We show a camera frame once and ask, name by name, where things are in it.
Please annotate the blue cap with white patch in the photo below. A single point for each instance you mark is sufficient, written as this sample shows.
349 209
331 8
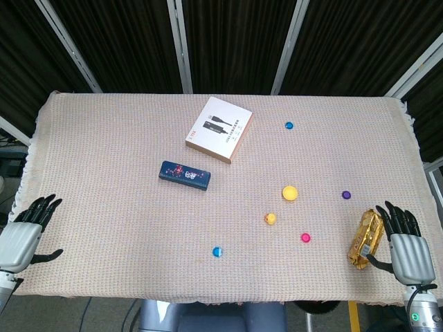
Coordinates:
217 251

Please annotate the pink bottle cap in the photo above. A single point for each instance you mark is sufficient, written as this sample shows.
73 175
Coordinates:
305 238

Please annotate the beige woven tablecloth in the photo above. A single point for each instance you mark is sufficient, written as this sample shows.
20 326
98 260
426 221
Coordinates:
121 207

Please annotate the black and silver right hand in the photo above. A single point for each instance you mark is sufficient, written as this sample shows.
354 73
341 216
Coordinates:
410 256

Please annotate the purple bottle cap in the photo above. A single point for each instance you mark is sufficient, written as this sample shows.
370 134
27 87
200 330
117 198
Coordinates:
346 195

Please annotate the plain blue bottle cap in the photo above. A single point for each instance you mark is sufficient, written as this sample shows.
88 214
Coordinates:
289 126

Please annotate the yellow strip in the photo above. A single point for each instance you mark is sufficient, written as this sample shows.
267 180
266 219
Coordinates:
353 316

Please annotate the large yellow disc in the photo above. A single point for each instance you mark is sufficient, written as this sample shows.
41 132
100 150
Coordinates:
290 193

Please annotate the yellow rubber duck toy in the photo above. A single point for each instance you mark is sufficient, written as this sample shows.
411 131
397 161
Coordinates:
271 219

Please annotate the white metal frame post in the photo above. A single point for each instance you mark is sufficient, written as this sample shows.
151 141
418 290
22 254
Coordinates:
289 48
180 45
69 45
415 69
14 131

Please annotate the black and silver left hand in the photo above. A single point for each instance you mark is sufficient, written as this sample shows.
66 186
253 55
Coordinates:
17 242

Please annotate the grey blue robot torso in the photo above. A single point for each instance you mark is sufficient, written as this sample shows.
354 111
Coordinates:
207 318

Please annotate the black fuzzy object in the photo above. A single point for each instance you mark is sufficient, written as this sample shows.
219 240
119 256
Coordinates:
318 307

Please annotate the black pleated curtain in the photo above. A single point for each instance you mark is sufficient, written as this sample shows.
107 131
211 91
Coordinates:
138 41

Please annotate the navy blue floral box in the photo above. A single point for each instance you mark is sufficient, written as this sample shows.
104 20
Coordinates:
183 174

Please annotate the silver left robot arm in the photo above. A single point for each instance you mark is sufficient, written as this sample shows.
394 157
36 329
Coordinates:
5 287

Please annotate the gold foil snack packet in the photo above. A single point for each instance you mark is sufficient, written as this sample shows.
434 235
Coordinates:
367 238

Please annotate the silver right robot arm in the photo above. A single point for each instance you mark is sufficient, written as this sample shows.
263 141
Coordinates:
427 311

